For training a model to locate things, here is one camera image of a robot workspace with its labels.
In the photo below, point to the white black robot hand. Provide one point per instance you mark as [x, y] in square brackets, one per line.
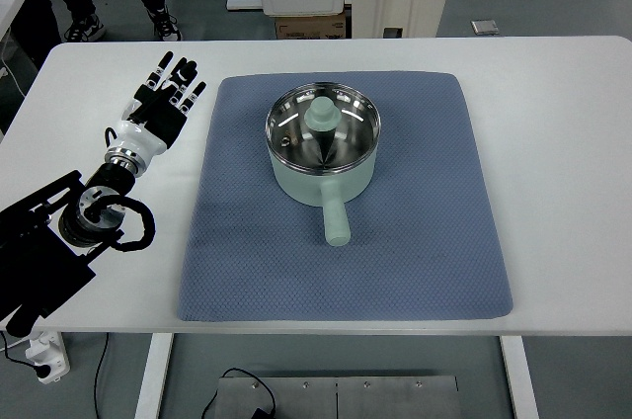
[143, 135]

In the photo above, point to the glass lid with green knob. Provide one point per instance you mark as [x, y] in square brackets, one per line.
[321, 115]

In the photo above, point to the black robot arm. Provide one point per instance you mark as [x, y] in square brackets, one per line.
[44, 251]

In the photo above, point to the white floor bar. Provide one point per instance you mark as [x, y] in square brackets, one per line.
[244, 4]

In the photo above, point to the white desk corner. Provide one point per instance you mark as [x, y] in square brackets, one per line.
[10, 6]

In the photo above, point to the cardboard box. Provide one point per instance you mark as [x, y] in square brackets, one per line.
[306, 26]

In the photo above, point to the white power strip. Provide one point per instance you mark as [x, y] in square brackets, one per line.
[47, 360]

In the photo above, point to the white table leg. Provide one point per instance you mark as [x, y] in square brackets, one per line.
[150, 379]
[523, 384]

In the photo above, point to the blue textured mat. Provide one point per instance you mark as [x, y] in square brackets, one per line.
[345, 280]

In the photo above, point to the small black floor object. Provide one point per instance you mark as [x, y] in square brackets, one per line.
[393, 32]

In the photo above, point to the grey metal plate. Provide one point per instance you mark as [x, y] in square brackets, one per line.
[370, 399]

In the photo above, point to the small grey floor object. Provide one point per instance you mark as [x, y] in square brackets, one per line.
[484, 26]

